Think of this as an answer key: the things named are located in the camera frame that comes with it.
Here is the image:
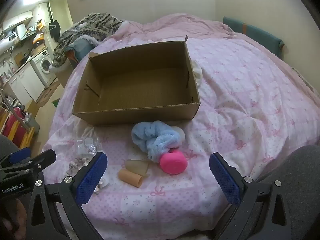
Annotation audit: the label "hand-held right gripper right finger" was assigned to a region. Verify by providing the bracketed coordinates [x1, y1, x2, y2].
[209, 152, 293, 240]

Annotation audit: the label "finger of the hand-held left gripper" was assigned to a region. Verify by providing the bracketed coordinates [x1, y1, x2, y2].
[24, 149, 57, 174]
[0, 147, 32, 168]

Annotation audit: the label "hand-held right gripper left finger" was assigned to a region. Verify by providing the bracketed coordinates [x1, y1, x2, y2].
[25, 152, 108, 240]

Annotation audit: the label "grey patterned cloth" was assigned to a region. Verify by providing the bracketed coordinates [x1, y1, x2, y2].
[66, 156, 94, 177]

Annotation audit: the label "clear plastic bag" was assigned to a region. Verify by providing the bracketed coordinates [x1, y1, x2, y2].
[74, 127, 103, 157]

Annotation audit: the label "beige soft roll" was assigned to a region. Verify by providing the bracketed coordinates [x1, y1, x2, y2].
[118, 168, 143, 188]

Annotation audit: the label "pink rubber duck toy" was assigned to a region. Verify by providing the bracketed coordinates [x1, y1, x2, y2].
[159, 149, 188, 175]

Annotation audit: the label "light blue fluffy cloth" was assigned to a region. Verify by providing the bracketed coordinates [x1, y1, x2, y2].
[131, 120, 186, 162]

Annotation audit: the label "brown cardboard box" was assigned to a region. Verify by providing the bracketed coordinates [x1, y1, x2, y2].
[72, 41, 201, 126]

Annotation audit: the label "person's left hand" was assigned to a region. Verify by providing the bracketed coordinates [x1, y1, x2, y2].
[0, 199, 28, 240]

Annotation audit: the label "person's left leg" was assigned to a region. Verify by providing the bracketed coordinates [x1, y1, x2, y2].
[0, 134, 22, 157]

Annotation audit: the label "person's leg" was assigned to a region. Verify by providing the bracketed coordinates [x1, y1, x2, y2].
[0, 134, 22, 157]
[246, 145, 320, 240]

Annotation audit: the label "yellow wooden chair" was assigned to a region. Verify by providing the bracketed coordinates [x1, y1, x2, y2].
[0, 105, 35, 148]

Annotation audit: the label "grey bin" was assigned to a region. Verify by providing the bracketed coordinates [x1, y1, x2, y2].
[24, 114, 40, 135]

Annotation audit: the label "patterned doormat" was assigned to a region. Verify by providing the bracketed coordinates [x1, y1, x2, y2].
[36, 82, 63, 104]

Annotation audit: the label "white kitchen cabinets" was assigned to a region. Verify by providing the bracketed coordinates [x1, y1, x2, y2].
[7, 64, 46, 103]

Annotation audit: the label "person's right leg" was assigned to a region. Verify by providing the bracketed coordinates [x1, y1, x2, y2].
[246, 145, 320, 240]

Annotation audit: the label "pink patterned quilt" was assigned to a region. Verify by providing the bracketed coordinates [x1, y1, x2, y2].
[41, 14, 320, 240]

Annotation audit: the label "white washing machine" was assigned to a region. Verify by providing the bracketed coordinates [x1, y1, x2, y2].
[29, 49, 57, 88]

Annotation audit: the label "white cloth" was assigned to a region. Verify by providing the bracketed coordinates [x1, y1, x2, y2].
[191, 61, 203, 87]

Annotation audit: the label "black hanging garment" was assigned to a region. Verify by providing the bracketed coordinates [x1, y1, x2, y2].
[49, 20, 61, 39]

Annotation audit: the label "grey patterned knit blanket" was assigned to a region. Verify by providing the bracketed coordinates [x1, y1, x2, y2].
[50, 12, 125, 69]

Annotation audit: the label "teal headboard cushion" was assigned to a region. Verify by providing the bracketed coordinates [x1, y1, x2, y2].
[222, 16, 285, 55]

